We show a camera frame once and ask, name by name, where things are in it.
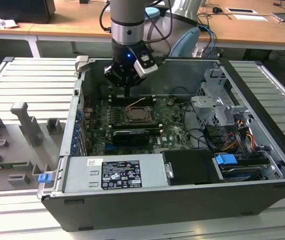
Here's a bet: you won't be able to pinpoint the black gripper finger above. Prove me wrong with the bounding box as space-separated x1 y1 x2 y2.
127 74 146 98
104 64 128 98

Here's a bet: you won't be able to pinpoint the metal wire locking lever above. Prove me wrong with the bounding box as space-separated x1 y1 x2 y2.
126 98 146 109

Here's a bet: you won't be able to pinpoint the CPU socket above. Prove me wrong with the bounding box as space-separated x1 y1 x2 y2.
121 105 157 125

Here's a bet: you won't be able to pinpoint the grey plastic case latch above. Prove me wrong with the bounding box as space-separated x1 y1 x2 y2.
74 55 91 73

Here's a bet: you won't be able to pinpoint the black graphics card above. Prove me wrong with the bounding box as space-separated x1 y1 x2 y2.
112 129 150 147

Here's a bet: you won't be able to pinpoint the long wooden desk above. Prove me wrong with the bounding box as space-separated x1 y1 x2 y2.
0 0 285 58

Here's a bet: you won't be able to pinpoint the green motherboard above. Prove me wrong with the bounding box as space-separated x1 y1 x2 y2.
82 96 196 156

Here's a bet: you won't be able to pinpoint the pale blue teach pendant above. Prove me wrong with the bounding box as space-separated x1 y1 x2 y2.
169 26 201 57

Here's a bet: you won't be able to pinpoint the grey metal drive cage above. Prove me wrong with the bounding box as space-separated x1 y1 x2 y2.
189 67 236 131

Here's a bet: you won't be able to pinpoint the black plastic shroud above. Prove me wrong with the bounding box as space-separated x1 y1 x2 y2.
162 149 225 186

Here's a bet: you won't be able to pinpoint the grey power supply unit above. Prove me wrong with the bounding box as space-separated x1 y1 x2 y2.
63 153 171 193

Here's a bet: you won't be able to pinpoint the black box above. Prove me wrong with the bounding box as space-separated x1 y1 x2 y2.
0 0 56 25

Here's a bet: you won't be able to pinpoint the hard disk in blue carrier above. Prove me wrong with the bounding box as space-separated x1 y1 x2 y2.
213 153 270 182

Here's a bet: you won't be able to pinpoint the crumpled white paper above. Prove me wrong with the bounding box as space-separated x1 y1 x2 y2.
0 13 18 30

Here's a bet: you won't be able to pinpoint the blue plastic case latch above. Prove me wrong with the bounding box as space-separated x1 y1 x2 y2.
37 173 51 185

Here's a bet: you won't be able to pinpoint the grey parts rack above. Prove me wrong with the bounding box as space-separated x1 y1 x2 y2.
0 101 67 193

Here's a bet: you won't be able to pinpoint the black open PC case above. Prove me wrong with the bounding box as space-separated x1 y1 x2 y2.
41 55 285 233

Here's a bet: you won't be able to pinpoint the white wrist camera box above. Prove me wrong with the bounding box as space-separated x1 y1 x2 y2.
133 50 159 77

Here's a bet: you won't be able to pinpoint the black inner cable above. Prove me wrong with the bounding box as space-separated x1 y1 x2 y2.
182 101 215 152

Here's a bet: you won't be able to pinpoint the blue cable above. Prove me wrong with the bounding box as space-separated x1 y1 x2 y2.
201 23 218 55

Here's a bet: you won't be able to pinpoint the grey desk cable hatch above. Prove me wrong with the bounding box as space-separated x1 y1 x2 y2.
226 7 256 14

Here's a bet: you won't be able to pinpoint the orange yellow power wires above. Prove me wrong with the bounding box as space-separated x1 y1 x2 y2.
222 119 255 151

